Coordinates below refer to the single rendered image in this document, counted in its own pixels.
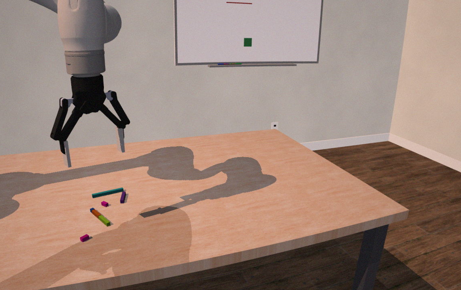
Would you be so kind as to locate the turquoise rod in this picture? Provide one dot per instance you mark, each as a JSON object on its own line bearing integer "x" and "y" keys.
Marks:
{"x": 107, "y": 192}

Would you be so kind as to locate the lime green rod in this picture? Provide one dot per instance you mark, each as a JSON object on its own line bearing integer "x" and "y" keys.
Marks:
{"x": 104, "y": 220}

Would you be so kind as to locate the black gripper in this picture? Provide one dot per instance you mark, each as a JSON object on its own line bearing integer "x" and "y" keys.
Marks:
{"x": 87, "y": 96}

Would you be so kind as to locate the purple rod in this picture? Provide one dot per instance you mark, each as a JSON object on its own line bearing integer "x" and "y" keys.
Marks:
{"x": 123, "y": 197}

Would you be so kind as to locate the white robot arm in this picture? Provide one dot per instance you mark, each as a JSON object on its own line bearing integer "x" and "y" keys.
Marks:
{"x": 85, "y": 26}

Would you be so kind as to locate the orange rod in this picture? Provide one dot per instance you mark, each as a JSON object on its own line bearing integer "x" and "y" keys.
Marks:
{"x": 96, "y": 213}

